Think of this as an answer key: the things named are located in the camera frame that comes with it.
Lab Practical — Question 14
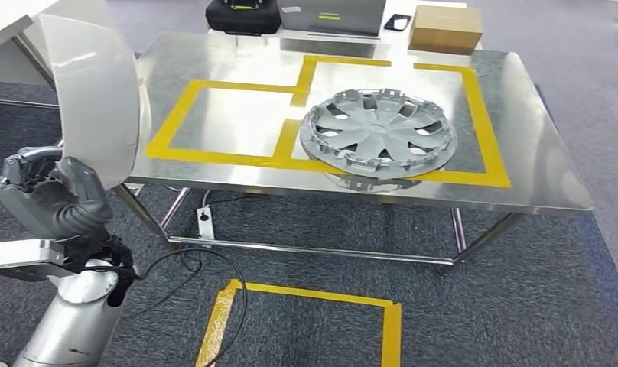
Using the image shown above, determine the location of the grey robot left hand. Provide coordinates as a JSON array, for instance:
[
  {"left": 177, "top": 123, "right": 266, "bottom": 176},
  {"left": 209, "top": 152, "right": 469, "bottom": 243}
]
[{"left": 0, "top": 147, "right": 115, "bottom": 242}]

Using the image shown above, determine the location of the white curved panel part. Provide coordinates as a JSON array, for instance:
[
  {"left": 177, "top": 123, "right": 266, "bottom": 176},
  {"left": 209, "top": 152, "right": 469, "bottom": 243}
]
[{"left": 37, "top": 12, "right": 141, "bottom": 191}]

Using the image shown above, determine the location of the stainless steel workbench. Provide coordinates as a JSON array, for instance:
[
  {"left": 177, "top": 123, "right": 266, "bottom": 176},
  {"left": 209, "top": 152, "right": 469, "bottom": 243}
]
[{"left": 111, "top": 30, "right": 595, "bottom": 278}]

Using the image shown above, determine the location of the white power strip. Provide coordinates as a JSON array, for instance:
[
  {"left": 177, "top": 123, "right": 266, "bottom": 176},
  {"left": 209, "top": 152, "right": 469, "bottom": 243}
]
[{"left": 196, "top": 203, "right": 216, "bottom": 242}]

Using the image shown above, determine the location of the white desk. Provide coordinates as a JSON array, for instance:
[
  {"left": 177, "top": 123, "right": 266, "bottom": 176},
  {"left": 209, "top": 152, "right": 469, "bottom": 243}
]
[
  {"left": 0, "top": 0, "right": 119, "bottom": 88},
  {"left": 207, "top": 0, "right": 485, "bottom": 59}
]

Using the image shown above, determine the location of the black bag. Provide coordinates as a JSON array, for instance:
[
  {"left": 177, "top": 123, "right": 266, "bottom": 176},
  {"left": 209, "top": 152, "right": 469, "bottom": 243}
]
[{"left": 205, "top": 0, "right": 283, "bottom": 37}]

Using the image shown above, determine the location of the grey wheel hubcap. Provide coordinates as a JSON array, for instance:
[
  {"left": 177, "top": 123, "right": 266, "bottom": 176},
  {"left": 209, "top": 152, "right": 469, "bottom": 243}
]
[{"left": 298, "top": 87, "right": 460, "bottom": 182}]

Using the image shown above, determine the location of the dark grey case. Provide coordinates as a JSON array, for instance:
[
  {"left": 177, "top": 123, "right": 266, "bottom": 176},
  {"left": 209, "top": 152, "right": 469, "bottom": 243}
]
[{"left": 277, "top": 0, "right": 388, "bottom": 39}]

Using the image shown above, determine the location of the black phone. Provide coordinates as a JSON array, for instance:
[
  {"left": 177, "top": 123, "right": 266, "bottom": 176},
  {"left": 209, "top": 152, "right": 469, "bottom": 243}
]
[{"left": 383, "top": 13, "right": 414, "bottom": 32}]

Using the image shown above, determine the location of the brown cardboard box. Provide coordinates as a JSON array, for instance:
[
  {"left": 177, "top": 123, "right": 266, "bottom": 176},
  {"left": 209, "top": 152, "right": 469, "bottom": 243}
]
[{"left": 408, "top": 5, "right": 485, "bottom": 56}]

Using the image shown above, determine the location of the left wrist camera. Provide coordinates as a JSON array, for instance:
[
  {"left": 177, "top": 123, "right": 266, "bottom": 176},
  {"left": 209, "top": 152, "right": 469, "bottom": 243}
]
[{"left": 0, "top": 239, "right": 70, "bottom": 283}]

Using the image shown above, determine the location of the black tether cable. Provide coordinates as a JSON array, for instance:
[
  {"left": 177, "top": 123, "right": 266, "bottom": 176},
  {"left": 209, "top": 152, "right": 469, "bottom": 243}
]
[{"left": 121, "top": 247, "right": 249, "bottom": 367}]

